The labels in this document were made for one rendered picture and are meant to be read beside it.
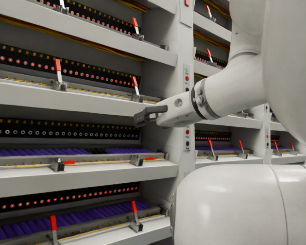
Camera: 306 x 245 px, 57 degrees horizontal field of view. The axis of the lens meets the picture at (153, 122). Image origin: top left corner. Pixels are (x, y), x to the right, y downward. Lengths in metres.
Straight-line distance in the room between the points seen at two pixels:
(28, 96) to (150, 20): 0.68
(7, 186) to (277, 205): 0.56
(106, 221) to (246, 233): 0.68
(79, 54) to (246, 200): 0.85
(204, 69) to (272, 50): 0.99
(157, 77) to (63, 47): 0.36
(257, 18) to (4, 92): 0.52
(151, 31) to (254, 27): 0.81
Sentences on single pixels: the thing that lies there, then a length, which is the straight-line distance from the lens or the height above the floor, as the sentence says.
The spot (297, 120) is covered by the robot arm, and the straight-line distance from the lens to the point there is 0.23.
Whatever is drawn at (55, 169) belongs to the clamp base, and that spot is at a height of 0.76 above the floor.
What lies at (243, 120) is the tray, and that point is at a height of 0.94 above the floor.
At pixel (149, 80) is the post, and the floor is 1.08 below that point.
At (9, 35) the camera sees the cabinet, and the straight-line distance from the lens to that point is 0.95.
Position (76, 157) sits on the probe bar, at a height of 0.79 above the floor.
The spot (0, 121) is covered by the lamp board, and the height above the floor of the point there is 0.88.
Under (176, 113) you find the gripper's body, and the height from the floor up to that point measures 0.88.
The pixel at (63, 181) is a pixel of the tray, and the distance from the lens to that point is 0.75.
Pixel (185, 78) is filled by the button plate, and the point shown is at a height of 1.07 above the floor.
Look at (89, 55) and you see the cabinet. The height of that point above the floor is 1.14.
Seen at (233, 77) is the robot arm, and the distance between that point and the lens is 0.51.
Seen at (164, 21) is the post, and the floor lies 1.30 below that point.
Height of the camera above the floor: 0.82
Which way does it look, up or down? 5 degrees up
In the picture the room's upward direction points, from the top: straight up
